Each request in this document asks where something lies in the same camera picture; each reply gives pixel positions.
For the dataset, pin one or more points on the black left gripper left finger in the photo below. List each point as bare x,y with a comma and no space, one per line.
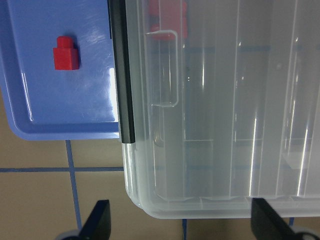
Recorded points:
98,224

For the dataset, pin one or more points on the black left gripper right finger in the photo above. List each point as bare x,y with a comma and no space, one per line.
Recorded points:
266,224

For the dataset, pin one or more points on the clear plastic box lid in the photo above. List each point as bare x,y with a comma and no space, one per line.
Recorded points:
225,107

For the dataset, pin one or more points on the red block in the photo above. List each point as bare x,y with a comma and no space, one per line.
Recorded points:
169,32
65,54
155,7

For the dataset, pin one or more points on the clear plastic storage box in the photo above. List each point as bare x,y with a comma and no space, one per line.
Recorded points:
132,160

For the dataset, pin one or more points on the blue plastic tray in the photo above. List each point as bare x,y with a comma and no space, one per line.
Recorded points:
41,102

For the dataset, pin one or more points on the black box latch handle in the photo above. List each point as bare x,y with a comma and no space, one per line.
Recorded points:
119,36

